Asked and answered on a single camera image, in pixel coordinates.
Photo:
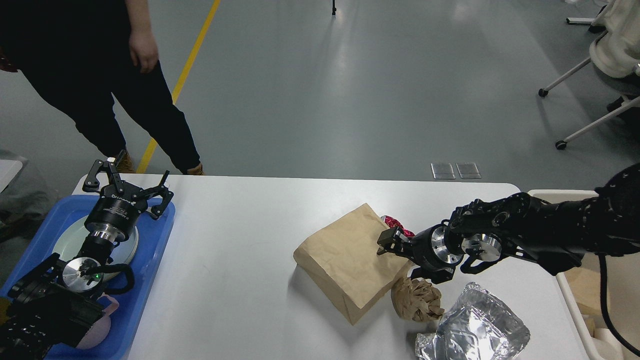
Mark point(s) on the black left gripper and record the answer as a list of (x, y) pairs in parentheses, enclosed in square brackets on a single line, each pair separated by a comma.
[(114, 214)]

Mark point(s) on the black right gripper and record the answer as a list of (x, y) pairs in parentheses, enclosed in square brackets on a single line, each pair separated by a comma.
[(428, 249)]

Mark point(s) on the crushed red can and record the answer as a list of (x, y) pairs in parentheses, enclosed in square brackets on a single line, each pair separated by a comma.
[(394, 223)]

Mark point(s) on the large brown paper bag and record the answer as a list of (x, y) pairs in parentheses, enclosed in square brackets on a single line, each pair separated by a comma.
[(342, 259)]

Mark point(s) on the green plate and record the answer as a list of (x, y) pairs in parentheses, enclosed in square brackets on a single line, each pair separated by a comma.
[(70, 242)]

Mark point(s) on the pink mug dark inside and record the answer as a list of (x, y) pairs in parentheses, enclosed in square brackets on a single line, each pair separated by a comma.
[(100, 329)]

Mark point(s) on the small brown paper bag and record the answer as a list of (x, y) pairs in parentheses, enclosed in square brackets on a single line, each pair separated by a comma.
[(585, 290)]

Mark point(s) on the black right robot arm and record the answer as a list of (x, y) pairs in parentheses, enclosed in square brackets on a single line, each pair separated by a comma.
[(555, 236)]

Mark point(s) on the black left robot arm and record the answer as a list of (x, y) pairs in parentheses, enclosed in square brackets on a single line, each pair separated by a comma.
[(57, 301)]

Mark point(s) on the crumpled brown paper ball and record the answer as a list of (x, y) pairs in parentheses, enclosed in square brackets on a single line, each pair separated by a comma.
[(416, 300)]

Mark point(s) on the blue plastic tray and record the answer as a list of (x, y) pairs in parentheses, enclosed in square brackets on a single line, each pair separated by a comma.
[(153, 236)]

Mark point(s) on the silver floor socket plates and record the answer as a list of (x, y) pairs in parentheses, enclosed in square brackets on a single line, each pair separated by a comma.
[(459, 170)]

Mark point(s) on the crumpled clear plastic bag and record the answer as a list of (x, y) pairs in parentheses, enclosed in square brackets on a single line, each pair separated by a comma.
[(479, 326)]

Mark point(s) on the person in white clothes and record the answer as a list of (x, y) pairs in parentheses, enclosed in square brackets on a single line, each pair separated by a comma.
[(27, 195)]

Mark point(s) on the white side table corner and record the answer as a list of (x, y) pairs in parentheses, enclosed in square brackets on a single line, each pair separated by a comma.
[(9, 169)]

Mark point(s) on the person in black clothes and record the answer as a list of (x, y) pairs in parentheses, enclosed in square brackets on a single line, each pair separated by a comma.
[(83, 56)]

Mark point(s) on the beige plastic bin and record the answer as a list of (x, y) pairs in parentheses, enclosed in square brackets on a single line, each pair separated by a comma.
[(623, 293)]

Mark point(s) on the white office chair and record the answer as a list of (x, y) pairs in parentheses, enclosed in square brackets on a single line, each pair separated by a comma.
[(614, 55)]

